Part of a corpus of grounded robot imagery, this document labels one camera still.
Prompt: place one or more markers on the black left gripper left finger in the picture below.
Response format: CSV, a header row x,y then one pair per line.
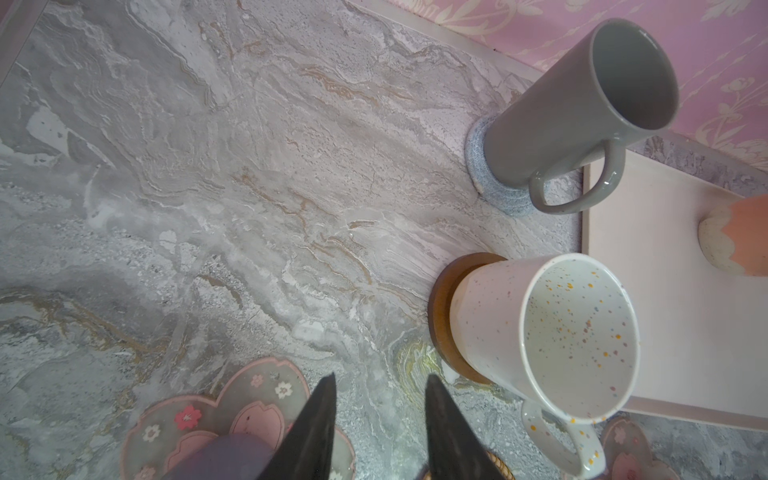
x,y
306,451

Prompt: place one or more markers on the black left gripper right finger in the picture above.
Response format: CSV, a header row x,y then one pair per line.
x,y
454,451

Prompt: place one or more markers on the pink flower coaster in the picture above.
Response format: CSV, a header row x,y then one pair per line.
x,y
263,399
628,454

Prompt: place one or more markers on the purple ceramic mug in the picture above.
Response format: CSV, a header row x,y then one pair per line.
x,y
234,456

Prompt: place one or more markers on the brown round wooden coaster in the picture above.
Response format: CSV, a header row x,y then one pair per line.
x,y
438,311

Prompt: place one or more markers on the white speckled mug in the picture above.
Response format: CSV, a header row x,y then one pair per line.
x,y
560,332

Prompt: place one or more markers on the blue woven round coaster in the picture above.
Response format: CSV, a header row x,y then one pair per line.
x,y
513,202

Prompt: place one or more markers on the orange ceramic mug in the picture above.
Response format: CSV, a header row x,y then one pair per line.
x,y
733,238

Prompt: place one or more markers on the grey ceramic mug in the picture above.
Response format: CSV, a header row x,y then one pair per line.
x,y
615,87

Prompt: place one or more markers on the woven rattan round coaster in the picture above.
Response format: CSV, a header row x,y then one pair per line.
x,y
499,464

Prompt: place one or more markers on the cream rectangular tray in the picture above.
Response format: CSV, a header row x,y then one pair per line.
x,y
703,331

